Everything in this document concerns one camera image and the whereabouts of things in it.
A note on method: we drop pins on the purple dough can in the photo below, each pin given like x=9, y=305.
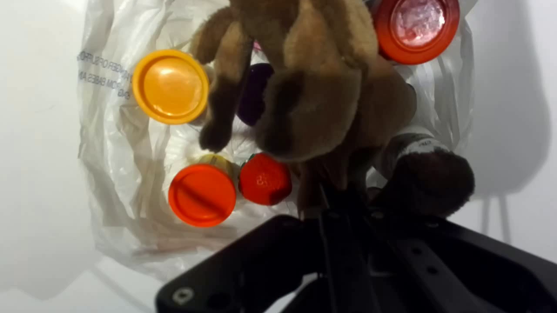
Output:
x=254, y=96

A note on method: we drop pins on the brown plush moose toy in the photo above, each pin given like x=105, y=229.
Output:
x=324, y=88

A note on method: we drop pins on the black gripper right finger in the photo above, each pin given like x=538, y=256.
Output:
x=441, y=272

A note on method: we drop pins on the orange lid dough can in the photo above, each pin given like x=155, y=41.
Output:
x=202, y=194

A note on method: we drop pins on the yellow lid dough can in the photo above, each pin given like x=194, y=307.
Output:
x=169, y=86

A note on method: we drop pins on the clear crumpled plastic bag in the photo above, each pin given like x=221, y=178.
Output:
x=127, y=175

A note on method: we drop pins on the red lid spice jar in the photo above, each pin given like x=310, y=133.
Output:
x=416, y=29

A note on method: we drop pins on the small red dough can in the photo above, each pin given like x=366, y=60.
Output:
x=265, y=178

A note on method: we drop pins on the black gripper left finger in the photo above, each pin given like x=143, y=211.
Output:
x=350, y=249

